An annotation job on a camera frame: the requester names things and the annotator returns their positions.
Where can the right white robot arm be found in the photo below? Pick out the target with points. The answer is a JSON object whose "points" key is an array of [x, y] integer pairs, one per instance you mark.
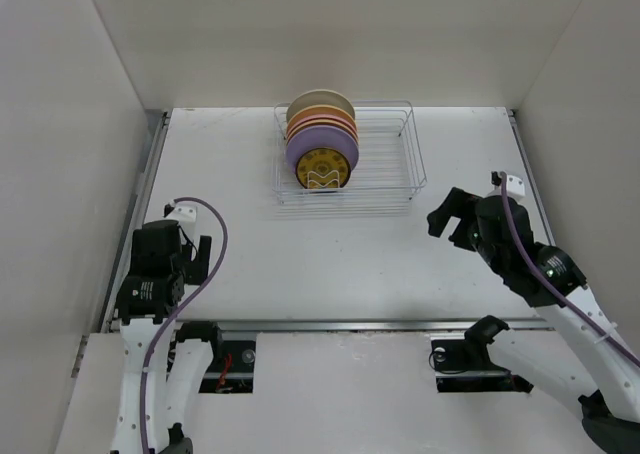
{"points": [[599, 383]]}

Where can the white wire dish rack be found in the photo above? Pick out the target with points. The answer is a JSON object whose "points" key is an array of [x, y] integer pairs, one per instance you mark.
{"points": [[390, 172]]}

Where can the small yellow patterned plate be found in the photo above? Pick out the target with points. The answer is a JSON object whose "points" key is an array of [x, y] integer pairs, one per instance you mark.
{"points": [[323, 168]]}

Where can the pale yellow plastic plate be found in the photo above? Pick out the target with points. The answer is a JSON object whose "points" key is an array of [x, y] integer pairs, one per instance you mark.
{"points": [[291, 133]]}

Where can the purple plastic plate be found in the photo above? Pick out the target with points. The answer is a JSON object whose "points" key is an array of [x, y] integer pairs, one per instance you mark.
{"points": [[322, 136]]}

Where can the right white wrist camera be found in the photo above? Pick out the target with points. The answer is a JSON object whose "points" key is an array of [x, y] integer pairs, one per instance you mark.
{"points": [[514, 185]]}

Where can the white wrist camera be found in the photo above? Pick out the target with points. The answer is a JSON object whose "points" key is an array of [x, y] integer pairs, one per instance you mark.
{"points": [[514, 185], [184, 213]]}

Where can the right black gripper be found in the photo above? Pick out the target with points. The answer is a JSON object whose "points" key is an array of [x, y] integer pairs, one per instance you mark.
{"points": [[459, 203]]}

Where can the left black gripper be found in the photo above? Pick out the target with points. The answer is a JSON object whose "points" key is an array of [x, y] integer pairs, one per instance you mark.
{"points": [[198, 275]]}

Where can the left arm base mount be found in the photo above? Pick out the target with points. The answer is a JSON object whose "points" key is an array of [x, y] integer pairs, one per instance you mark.
{"points": [[234, 354]]}

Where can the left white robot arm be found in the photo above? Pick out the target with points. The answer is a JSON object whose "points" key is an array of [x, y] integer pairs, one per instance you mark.
{"points": [[164, 364]]}

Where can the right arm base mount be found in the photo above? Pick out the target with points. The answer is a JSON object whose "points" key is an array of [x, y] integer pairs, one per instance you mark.
{"points": [[461, 368]]}

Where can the cream white plastic plate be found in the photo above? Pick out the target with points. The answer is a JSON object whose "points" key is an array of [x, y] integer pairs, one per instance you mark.
{"points": [[320, 97]]}

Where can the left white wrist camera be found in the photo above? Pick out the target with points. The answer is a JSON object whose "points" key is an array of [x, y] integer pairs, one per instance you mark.
{"points": [[184, 213]]}

